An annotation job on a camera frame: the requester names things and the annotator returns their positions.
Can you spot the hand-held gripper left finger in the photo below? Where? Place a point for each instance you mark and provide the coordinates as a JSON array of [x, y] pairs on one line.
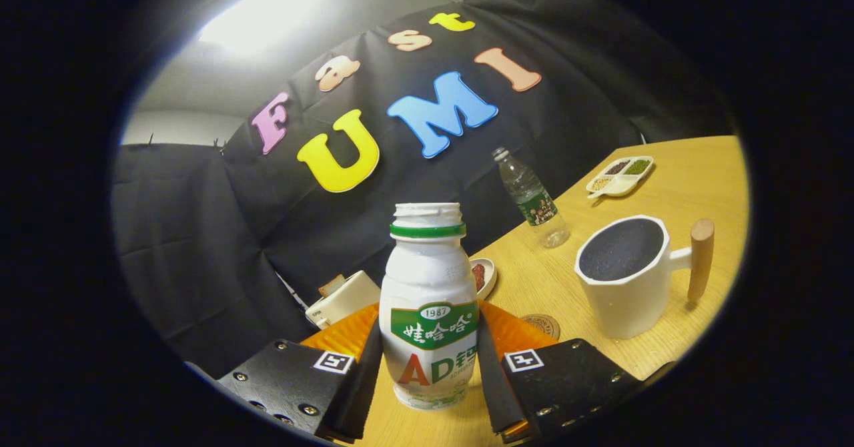
[[357, 400]]

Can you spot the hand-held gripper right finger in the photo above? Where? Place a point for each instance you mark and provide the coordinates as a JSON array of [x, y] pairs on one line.
[[497, 393]]

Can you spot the round cork coaster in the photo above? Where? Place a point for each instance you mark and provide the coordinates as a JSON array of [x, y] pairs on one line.
[[544, 325]]

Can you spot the white juice bottle green label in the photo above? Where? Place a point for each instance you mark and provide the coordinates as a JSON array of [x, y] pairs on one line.
[[427, 273]]

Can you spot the clear plastic water bottle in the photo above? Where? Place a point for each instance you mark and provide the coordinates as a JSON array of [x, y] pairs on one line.
[[534, 200]]

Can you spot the white toaster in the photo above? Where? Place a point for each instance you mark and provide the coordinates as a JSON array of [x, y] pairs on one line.
[[350, 303]]

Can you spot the round plate with red food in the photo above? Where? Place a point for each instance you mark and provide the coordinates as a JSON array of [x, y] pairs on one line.
[[487, 277]]

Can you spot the toast slice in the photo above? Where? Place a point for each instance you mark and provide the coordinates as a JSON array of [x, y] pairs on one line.
[[331, 285]]

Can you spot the black backdrop cloth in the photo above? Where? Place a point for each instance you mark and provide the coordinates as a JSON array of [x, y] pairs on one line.
[[200, 233]]

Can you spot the white divided tray with beans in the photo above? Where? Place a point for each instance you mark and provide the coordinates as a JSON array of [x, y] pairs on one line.
[[617, 183]]

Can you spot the wooden table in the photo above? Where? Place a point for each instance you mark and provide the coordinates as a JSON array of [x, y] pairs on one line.
[[687, 180]]

